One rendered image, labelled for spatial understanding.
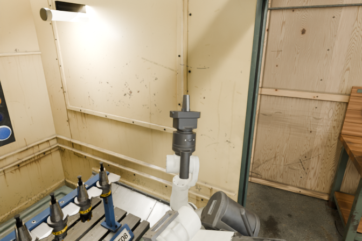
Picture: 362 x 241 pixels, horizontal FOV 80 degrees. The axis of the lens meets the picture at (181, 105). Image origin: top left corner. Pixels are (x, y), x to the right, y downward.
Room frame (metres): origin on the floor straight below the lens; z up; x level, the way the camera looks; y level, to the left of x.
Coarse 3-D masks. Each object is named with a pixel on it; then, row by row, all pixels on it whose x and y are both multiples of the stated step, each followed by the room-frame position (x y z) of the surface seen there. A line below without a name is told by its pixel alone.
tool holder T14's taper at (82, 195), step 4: (84, 184) 0.72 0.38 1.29; (80, 188) 0.70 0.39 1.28; (84, 188) 0.71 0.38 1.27; (80, 192) 0.70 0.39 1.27; (84, 192) 0.71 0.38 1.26; (80, 196) 0.70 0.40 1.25; (84, 196) 0.70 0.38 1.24; (88, 196) 0.72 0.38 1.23; (80, 200) 0.70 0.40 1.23; (84, 200) 0.70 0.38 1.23
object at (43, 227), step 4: (40, 224) 0.60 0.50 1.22; (44, 224) 0.60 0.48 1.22; (36, 228) 0.58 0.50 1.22; (40, 228) 0.58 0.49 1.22; (44, 228) 0.58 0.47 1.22; (48, 228) 0.58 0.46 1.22; (52, 228) 0.58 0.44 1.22; (32, 232) 0.56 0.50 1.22; (36, 232) 0.56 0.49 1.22; (40, 232) 0.56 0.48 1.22; (44, 232) 0.56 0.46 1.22; (48, 232) 0.56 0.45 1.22; (36, 236) 0.55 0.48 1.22; (40, 236) 0.55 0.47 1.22; (44, 236) 0.55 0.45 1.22
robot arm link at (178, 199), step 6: (174, 192) 0.69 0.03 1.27; (180, 192) 0.68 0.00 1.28; (186, 192) 0.69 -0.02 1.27; (174, 198) 0.69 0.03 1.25; (180, 198) 0.68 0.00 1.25; (186, 198) 0.70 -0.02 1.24; (174, 204) 0.69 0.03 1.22; (180, 204) 0.68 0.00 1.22; (186, 204) 0.70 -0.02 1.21; (168, 210) 0.71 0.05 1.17; (174, 210) 0.70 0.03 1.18
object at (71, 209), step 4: (68, 204) 0.69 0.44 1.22; (72, 204) 0.69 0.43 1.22; (64, 208) 0.67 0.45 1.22; (68, 208) 0.67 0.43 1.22; (72, 208) 0.67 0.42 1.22; (76, 208) 0.67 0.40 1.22; (80, 208) 0.68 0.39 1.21; (68, 212) 0.65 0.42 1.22; (72, 212) 0.65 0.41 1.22; (76, 212) 0.65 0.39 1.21; (68, 216) 0.64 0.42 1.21
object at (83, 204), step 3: (90, 195) 0.73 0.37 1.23; (75, 198) 0.72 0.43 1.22; (90, 198) 0.72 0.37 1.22; (75, 201) 0.70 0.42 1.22; (84, 201) 0.70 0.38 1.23; (87, 201) 0.71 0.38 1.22; (90, 201) 0.72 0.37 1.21; (78, 204) 0.69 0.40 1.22; (81, 204) 0.69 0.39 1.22; (84, 204) 0.69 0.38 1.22; (87, 204) 0.71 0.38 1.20; (81, 207) 0.69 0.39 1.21; (84, 207) 0.69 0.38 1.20
